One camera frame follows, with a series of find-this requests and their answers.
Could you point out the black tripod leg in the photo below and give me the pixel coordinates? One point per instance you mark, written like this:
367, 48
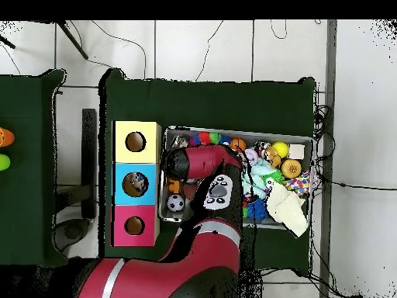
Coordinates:
7, 42
73, 39

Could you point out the small orange basketball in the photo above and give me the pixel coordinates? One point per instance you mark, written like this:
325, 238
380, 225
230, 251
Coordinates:
238, 144

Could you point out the green plastic object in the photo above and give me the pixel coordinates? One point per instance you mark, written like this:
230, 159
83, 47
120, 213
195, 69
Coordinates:
3, 162

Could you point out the dented printed drink can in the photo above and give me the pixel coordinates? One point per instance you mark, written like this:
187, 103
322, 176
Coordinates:
179, 142

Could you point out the orange plastic toy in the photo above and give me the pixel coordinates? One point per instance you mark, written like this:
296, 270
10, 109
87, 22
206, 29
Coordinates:
173, 186

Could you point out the black panel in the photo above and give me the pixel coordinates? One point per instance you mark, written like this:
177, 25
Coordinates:
89, 139

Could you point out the cream muslin cloth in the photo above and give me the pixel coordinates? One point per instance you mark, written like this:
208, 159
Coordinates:
288, 211

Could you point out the orange plastic object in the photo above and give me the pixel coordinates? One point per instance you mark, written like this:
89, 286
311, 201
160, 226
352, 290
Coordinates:
6, 137

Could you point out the blue spiky ball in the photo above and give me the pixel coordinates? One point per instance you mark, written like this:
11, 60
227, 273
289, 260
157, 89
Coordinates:
258, 211

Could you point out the small white baseball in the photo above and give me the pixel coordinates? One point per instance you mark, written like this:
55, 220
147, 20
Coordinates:
252, 155

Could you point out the dark green table cloth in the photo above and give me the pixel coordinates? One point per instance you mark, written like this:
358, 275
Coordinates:
217, 105
28, 201

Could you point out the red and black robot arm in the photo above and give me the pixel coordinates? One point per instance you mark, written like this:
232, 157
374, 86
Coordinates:
204, 161

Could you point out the grey round base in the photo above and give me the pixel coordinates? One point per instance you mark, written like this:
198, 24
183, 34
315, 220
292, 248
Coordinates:
73, 231

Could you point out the silver mesh bin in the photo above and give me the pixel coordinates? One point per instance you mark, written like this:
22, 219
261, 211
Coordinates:
307, 161

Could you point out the wooden box with three holes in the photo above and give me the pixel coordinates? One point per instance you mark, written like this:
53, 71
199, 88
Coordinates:
149, 149

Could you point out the yellow ball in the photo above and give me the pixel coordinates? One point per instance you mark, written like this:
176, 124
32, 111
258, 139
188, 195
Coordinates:
280, 149

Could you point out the light blue muslin cloth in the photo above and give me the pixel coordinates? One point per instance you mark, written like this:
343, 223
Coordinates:
262, 170

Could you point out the small soccer ball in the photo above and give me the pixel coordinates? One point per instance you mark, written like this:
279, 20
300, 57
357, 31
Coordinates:
176, 202

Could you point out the brown monkey plush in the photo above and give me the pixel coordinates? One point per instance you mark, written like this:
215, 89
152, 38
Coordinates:
273, 156

